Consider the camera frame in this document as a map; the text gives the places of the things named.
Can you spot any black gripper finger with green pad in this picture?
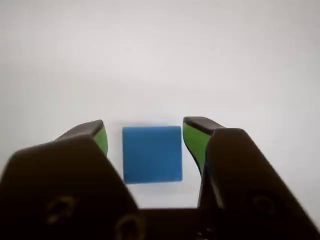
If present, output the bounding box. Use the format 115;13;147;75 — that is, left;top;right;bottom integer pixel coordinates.
0;119;141;240
182;116;320;240

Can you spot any blue cube block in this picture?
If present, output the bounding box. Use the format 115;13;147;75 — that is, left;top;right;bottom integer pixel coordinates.
121;125;183;185

